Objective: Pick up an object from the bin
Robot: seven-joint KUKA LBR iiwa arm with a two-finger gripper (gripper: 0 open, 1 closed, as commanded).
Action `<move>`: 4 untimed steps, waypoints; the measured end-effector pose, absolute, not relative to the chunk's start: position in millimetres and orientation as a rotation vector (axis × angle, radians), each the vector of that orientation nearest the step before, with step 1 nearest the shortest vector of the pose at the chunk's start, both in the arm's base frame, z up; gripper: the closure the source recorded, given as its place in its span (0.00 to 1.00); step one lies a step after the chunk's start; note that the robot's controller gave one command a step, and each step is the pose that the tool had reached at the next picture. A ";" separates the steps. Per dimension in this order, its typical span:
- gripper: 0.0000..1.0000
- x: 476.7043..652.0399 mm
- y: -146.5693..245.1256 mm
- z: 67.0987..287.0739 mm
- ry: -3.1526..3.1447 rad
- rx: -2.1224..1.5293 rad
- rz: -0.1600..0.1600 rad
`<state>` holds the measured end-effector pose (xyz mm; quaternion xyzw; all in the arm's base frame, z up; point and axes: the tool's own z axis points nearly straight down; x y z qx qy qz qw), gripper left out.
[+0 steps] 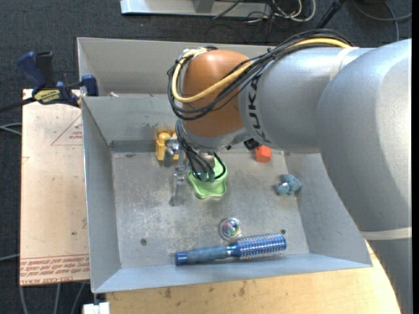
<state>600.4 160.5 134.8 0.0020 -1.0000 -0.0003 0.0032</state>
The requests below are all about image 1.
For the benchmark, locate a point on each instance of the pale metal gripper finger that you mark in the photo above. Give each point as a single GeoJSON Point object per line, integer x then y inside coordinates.
{"type": "Point", "coordinates": [169, 157]}
{"type": "Point", "coordinates": [177, 191]}

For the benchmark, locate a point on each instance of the yellow toy block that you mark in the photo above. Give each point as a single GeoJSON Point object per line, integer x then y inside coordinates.
{"type": "Point", "coordinates": [161, 149]}

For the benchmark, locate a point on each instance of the green star-shaped cup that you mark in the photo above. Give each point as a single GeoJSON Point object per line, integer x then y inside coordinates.
{"type": "Point", "coordinates": [209, 188]}

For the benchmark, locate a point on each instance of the grey metal bin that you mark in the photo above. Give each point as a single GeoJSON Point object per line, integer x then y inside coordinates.
{"type": "Point", "coordinates": [147, 208]}

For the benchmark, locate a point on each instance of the orange block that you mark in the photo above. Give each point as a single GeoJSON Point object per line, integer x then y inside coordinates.
{"type": "Point", "coordinates": [262, 155]}

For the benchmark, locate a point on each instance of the blue hairbrush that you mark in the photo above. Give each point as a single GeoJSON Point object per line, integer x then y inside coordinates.
{"type": "Point", "coordinates": [229, 250]}

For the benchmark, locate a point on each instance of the grey-blue toy animal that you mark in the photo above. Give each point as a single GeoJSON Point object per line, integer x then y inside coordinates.
{"type": "Point", "coordinates": [288, 185]}

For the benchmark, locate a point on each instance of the brown cardboard board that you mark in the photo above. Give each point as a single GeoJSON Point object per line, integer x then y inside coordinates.
{"type": "Point", "coordinates": [52, 188]}

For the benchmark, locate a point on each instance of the black cylinder on white bracket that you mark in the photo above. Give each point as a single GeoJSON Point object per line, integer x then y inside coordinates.
{"type": "Point", "coordinates": [251, 144]}

